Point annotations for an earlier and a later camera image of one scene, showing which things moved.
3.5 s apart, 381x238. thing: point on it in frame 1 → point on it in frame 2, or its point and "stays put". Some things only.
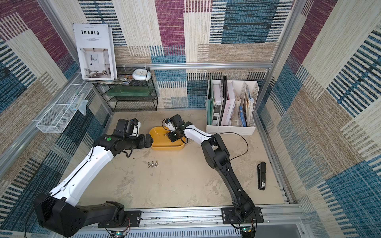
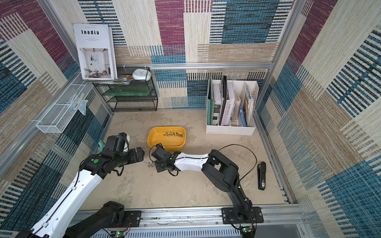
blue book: [242, 116] stays put
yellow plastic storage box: [161, 141] stays put
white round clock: [141, 74] stays put
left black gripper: [142, 143] → [134, 158]
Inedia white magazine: [95, 45] stays put
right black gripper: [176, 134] → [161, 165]
